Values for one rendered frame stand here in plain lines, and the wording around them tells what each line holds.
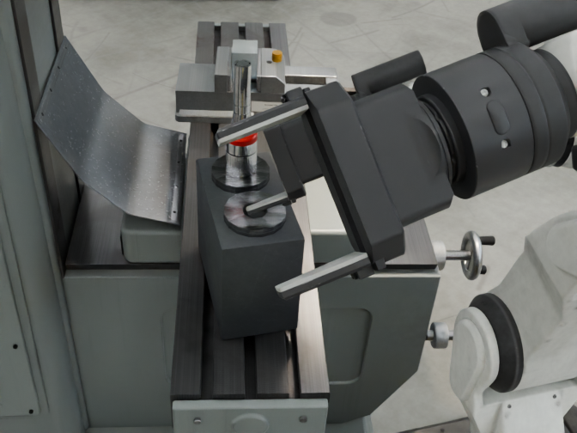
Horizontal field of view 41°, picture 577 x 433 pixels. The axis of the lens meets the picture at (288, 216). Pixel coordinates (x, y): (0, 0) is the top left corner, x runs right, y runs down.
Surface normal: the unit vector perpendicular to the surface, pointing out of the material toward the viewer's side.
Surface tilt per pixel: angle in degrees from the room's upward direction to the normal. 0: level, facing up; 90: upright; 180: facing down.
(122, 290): 90
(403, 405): 0
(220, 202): 0
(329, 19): 0
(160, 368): 90
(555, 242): 90
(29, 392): 88
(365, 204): 49
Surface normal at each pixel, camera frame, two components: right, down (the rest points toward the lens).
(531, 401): 0.25, 0.05
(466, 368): -0.96, 0.14
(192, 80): 0.05, -0.77
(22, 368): 0.06, 0.61
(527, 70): -0.04, -0.43
